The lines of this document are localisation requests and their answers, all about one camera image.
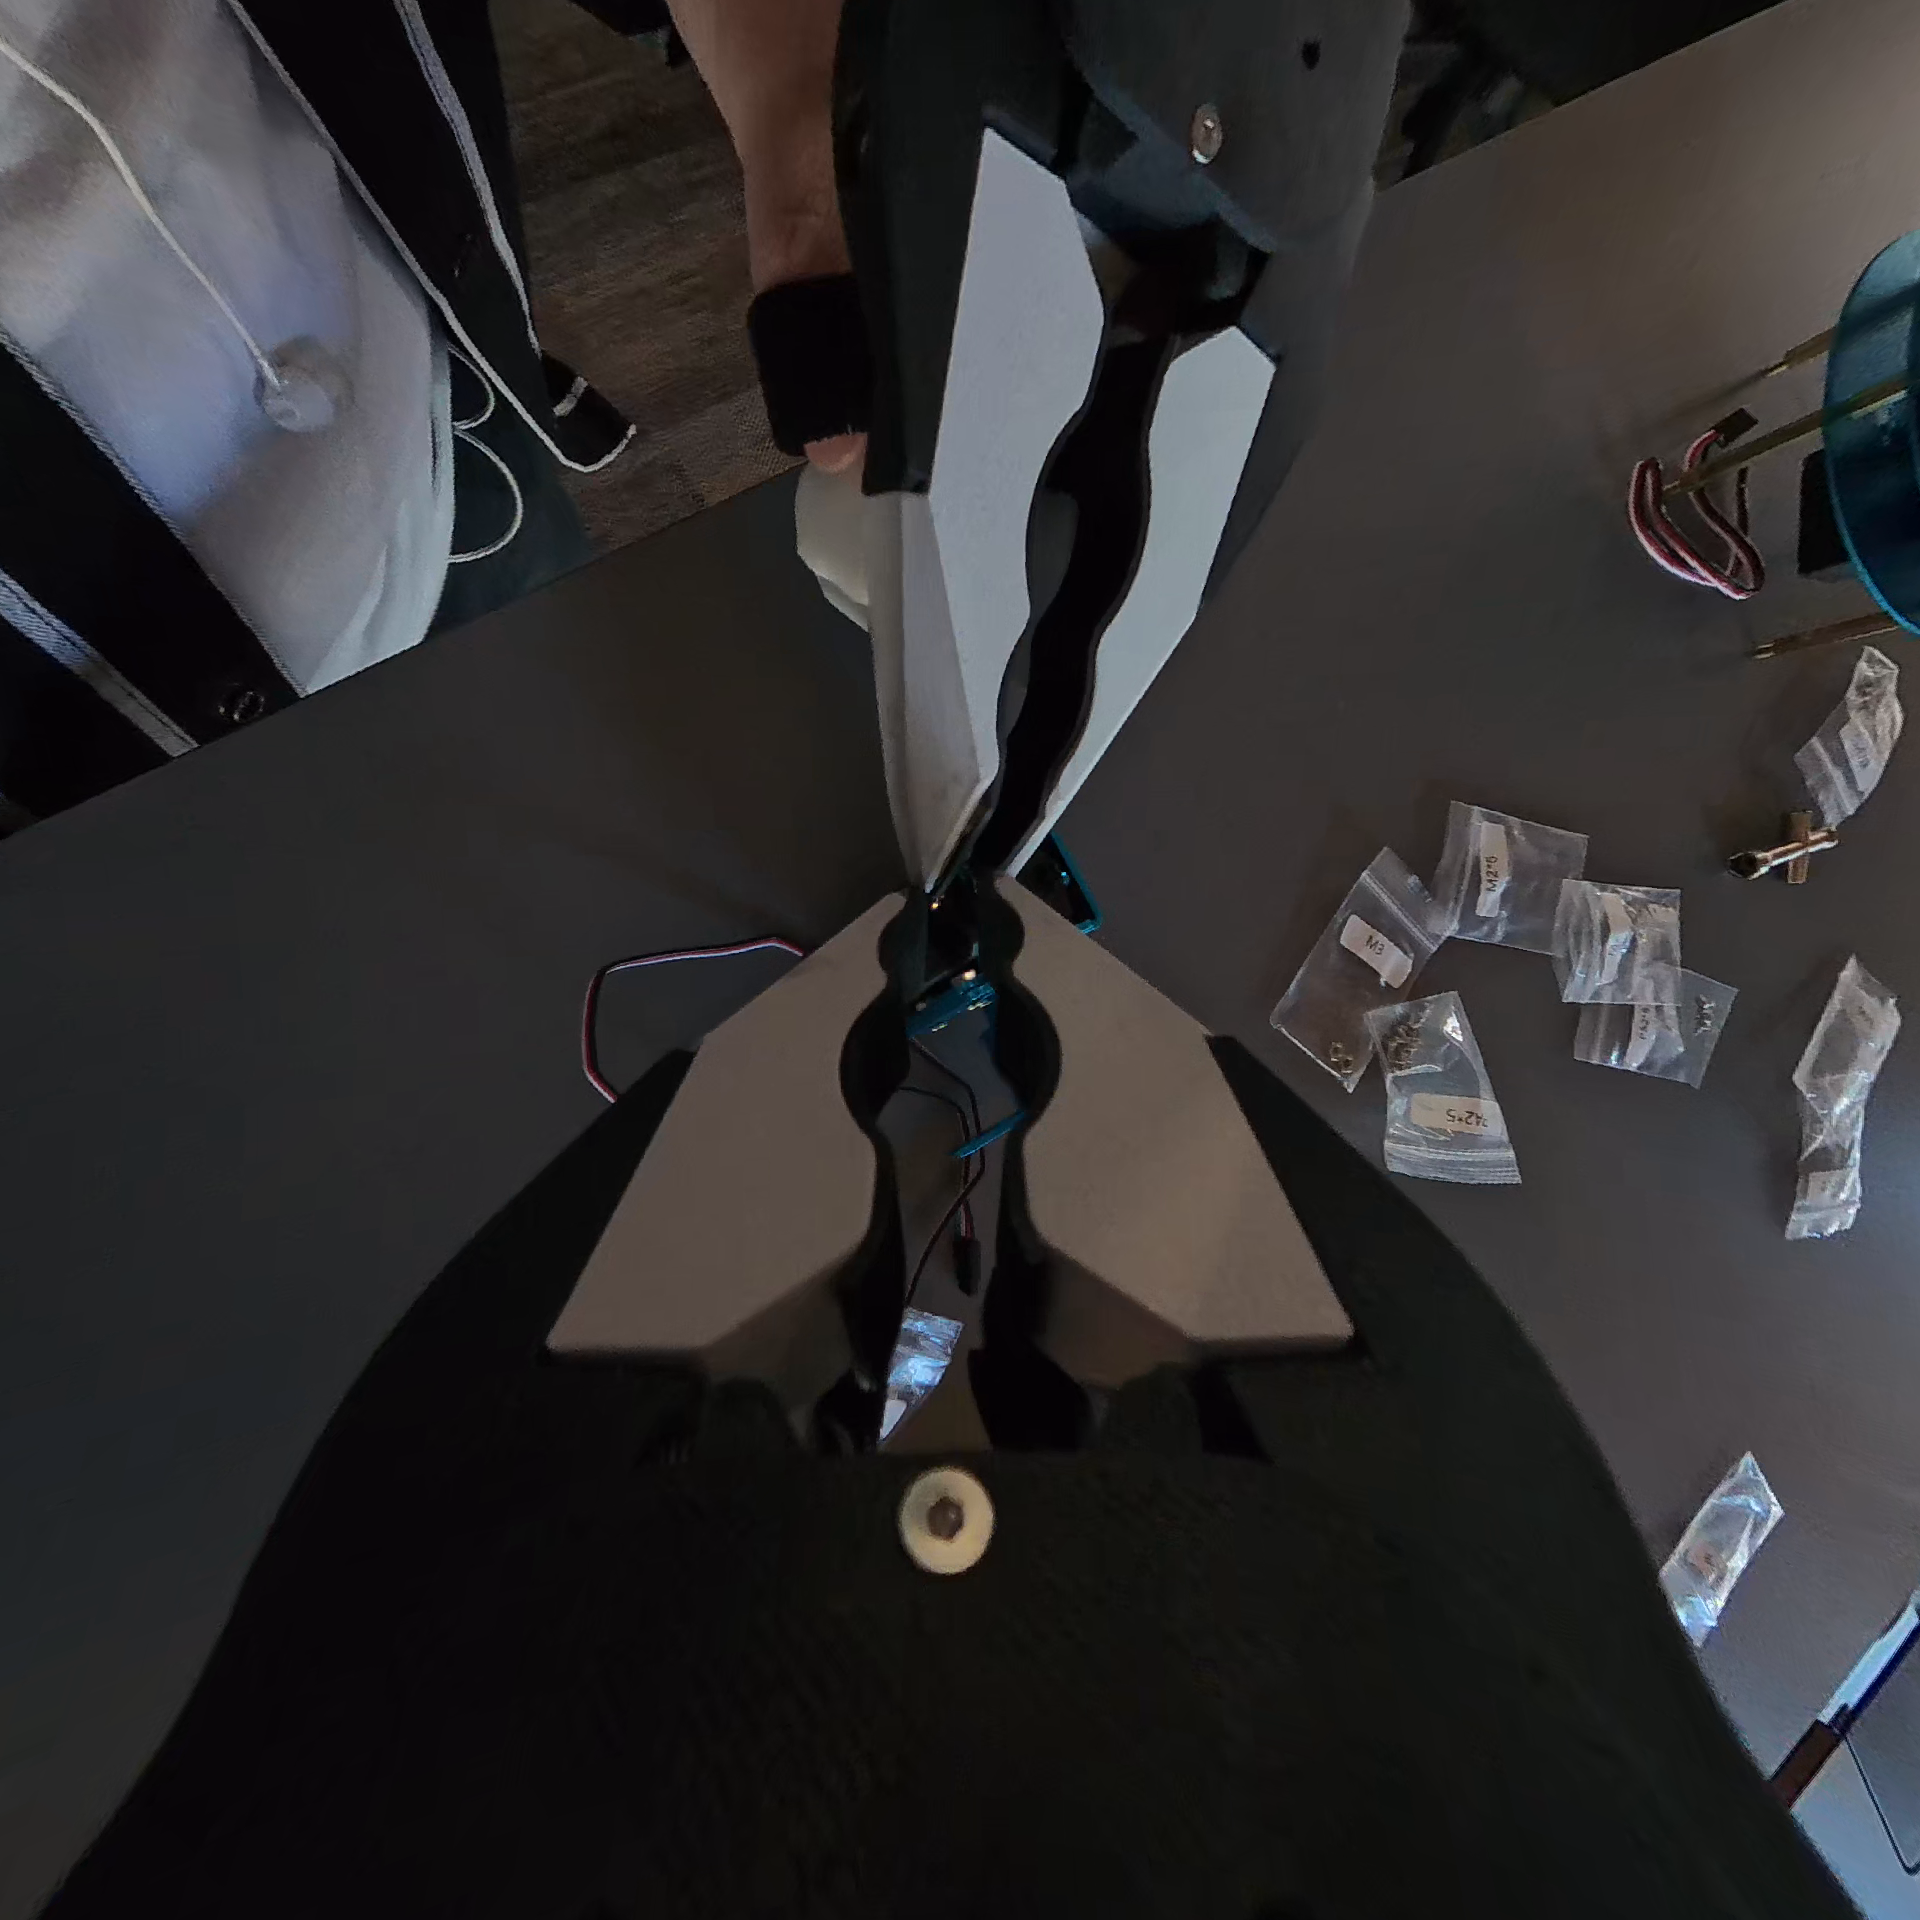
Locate blue servo bracket assembly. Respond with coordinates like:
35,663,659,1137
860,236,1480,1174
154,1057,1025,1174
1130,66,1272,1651
900,829,1113,1167

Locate small clear plastic bag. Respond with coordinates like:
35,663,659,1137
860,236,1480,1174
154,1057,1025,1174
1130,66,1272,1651
1575,966,1740,1091
1655,1449,1787,1647
1428,803,1590,954
1794,647,1905,828
883,1305,964,1445
1553,878,1683,1005

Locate white wired earphones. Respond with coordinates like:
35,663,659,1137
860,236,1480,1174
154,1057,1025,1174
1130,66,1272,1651
0,36,530,569

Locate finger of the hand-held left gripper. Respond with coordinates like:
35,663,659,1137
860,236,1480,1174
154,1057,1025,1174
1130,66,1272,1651
874,127,1116,894
988,326,1280,886

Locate coiled red white cable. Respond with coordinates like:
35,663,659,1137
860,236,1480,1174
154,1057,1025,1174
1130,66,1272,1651
1631,405,1777,606

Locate person in striped shirt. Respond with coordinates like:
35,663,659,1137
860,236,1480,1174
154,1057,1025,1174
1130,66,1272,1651
0,0,647,842

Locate clear bag with two nuts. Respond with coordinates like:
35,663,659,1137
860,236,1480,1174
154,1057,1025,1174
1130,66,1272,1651
1272,847,1450,1094

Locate metal cross wrench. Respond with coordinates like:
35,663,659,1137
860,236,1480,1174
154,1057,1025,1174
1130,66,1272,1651
1726,806,1843,885

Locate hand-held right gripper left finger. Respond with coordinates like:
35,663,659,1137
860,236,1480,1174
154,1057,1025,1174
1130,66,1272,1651
547,883,921,1453

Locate person's left hand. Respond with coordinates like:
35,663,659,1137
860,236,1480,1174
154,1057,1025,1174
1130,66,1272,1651
737,0,875,481

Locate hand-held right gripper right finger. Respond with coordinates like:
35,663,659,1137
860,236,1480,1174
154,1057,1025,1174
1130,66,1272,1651
978,883,1356,1453

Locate clear bag of small screws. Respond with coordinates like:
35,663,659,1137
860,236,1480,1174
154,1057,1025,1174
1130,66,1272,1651
1363,990,1521,1190

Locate long clear plastic bag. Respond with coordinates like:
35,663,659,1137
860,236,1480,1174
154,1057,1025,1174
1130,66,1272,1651
1784,955,1905,1242

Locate person's white shirt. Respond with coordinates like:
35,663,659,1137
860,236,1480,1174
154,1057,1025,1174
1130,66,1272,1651
0,0,452,700

